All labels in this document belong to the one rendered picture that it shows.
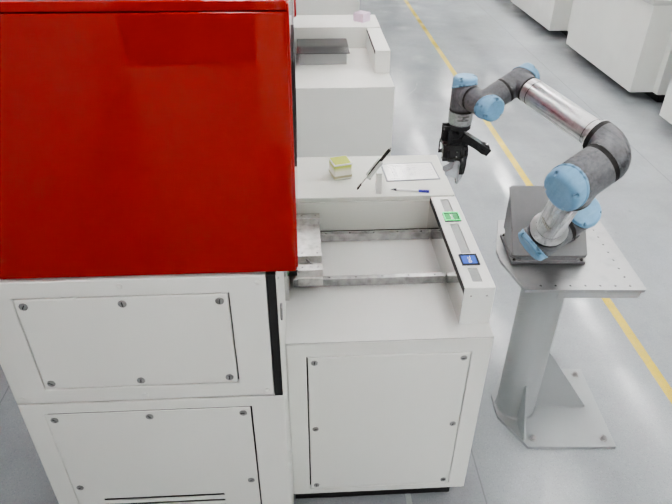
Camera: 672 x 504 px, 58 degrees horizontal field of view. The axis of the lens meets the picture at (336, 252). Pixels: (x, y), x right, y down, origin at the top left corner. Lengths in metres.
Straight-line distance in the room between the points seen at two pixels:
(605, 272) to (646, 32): 4.31
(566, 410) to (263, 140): 2.03
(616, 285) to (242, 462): 1.34
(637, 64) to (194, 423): 5.48
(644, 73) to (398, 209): 4.52
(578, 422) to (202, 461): 1.63
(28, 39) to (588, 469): 2.37
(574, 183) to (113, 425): 1.36
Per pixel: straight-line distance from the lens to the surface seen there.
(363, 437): 2.15
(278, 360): 1.59
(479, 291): 1.86
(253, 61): 1.20
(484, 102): 1.85
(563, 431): 2.81
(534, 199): 2.27
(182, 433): 1.82
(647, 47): 6.45
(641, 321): 3.53
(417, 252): 2.22
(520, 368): 2.59
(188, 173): 1.30
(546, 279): 2.19
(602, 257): 2.38
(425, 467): 2.32
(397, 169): 2.45
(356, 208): 2.27
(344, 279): 2.02
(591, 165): 1.65
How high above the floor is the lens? 2.06
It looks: 34 degrees down
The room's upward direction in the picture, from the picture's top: straight up
